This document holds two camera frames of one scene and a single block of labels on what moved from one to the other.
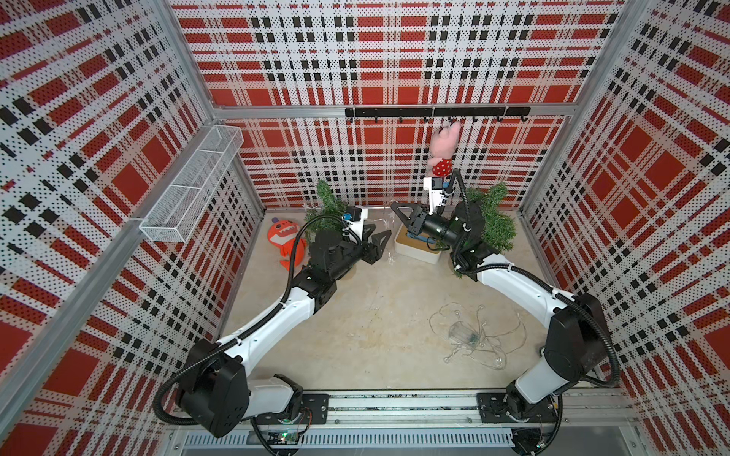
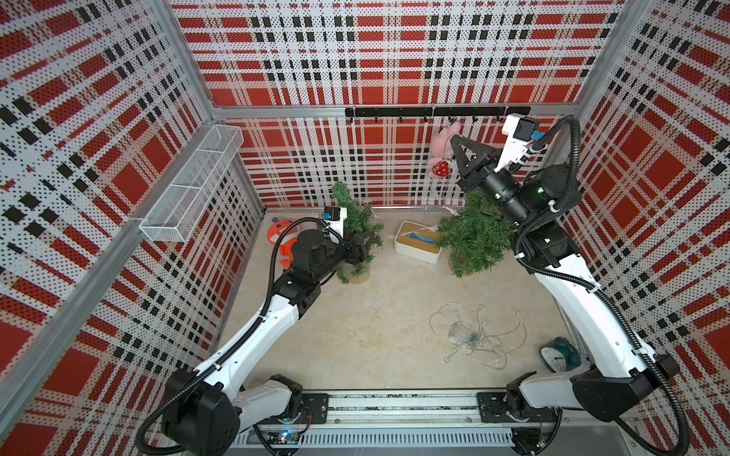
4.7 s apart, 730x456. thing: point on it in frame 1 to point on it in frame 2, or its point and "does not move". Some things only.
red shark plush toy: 281,235 does not move
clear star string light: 388,222 to 429,191
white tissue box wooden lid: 421,247 does not move
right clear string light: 470,334 does not move
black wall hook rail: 440,112 does not move
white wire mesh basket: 174,217 does not move
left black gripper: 370,251 to 360,254
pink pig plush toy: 441,149 does not move
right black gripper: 417,219 to 473,180
